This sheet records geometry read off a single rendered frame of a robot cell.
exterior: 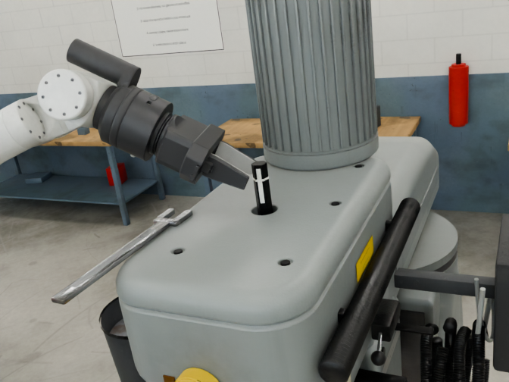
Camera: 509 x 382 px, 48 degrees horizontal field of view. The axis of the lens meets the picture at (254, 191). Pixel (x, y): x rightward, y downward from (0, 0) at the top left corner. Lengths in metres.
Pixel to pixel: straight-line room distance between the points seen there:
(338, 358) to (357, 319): 0.08
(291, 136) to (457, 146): 4.26
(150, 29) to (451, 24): 2.83
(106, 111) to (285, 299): 0.35
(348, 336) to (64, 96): 0.46
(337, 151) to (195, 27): 4.81
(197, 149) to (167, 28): 5.12
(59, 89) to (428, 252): 0.90
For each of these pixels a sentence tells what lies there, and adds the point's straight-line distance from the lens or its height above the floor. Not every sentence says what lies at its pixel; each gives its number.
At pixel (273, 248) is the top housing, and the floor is 1.89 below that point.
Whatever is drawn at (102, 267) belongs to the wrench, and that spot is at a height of 1.90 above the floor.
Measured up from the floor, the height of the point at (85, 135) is 0.88.
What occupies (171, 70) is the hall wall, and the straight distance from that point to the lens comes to 5.91.
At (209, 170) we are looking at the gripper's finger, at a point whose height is 1.97.
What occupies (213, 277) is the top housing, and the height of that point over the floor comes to 1.89.
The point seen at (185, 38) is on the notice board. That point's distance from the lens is 5.75.
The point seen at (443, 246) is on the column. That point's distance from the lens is 1.38.
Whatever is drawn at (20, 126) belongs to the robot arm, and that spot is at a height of 2.05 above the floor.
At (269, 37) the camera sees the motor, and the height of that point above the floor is 2.10.
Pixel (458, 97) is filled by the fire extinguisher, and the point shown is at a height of 1.05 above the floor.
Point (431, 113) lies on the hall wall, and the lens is 5.08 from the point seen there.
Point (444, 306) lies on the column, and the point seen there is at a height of 1.45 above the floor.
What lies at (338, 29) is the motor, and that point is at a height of 2.10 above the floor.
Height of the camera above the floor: 2.20
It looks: 21 degrees down
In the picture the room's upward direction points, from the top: 8 degrees counter-clockwise
